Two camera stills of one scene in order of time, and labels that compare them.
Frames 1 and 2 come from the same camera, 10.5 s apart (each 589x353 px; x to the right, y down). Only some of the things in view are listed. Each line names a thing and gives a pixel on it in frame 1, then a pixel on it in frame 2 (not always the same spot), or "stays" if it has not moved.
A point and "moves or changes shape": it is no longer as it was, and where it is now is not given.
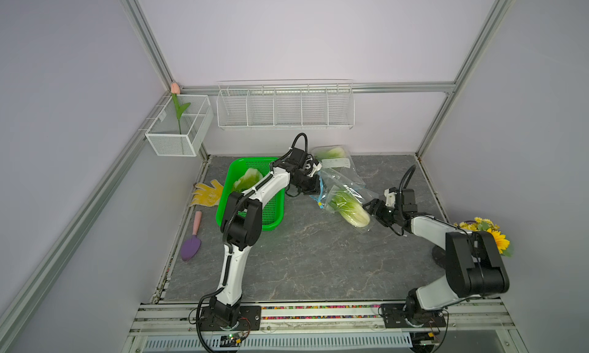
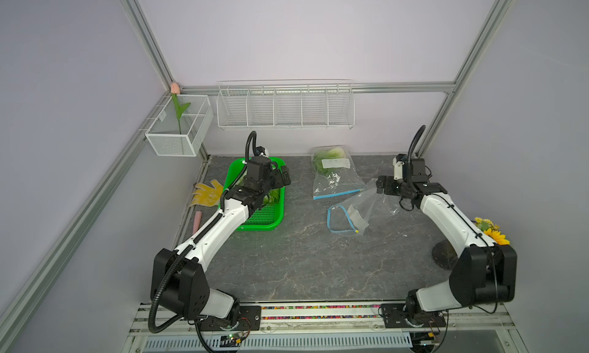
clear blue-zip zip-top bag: (344, 200) moves or changes shape
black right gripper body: (386, 215) to (393, 187)
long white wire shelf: (323, 103) stays
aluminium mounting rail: (180, 318) stays
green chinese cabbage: (350, 207) to (273, 196)
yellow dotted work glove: (205, 195) stays
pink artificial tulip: (176, 89) stays
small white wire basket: (164, 133) stays
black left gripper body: (308, 185) to (274, 181)
